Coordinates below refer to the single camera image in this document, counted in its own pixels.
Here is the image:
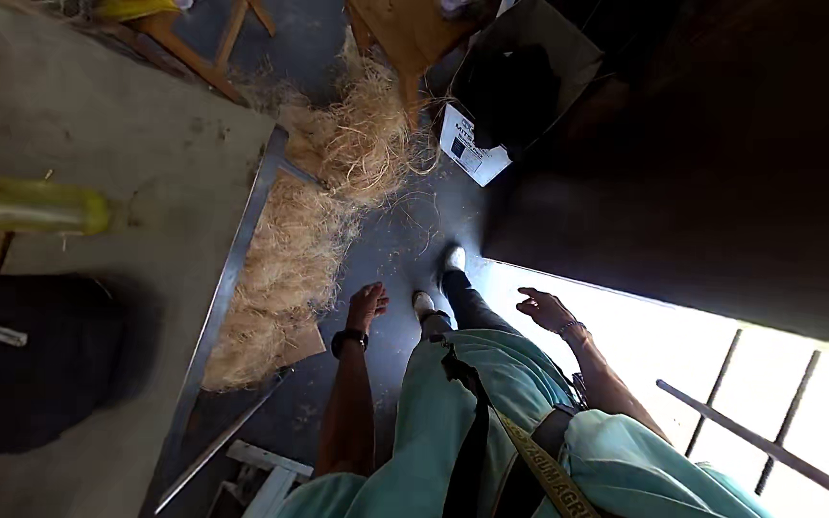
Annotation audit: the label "person's left hand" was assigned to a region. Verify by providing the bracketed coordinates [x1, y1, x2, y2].
[346, 281, 390, 336]

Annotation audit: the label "person's right hand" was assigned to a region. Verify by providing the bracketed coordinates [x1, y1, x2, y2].
[516, 287, 581, 336]

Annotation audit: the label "person's right forearm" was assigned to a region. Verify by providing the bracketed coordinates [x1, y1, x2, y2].
[560, 321, 672, 445]

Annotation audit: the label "person's left forearm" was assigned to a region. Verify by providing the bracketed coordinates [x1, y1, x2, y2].
[316, 328, 376, 478]

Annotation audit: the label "person's legs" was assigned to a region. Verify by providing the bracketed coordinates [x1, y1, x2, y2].
[412, 245, 523, 341]

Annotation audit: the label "brown cardboard piece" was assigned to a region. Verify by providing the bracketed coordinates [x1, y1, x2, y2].
[282, 319, 327, 366]

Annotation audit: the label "pile of tan fibers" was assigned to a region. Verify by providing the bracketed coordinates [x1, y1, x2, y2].
[201, 27, 438, 394]

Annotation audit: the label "person's body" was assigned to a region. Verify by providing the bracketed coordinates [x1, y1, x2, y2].
[275, 329, 771, 518]

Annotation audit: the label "large dark panel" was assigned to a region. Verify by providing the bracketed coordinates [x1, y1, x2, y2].
[481, 0, 829, 353]

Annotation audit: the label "thin silver metal rod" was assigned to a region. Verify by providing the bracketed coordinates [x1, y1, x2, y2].
[154, 367, 294, 515]

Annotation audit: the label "long grey metal pole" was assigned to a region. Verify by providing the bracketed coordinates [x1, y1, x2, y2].
[656, 379, 829, 517]

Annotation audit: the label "orange-brown wooden stool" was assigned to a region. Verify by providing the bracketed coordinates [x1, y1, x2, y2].
[344, 0, 502, 132]

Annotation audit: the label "grey table with metal edge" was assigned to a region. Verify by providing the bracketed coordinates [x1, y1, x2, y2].
[0, 0, 329, 518]

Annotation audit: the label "dark barred window grille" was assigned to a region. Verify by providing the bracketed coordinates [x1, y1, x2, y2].
[684, 328, 823, 496]

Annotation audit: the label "brown wooden chair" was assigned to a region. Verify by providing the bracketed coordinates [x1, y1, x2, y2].
[121, 0, 277, 107]

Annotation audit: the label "yellow cloth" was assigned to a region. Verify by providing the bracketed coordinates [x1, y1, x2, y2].
[95, 0, 182, 22]

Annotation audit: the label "white metal frame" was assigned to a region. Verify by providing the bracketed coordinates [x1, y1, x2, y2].
[226, 439, 315, 518]

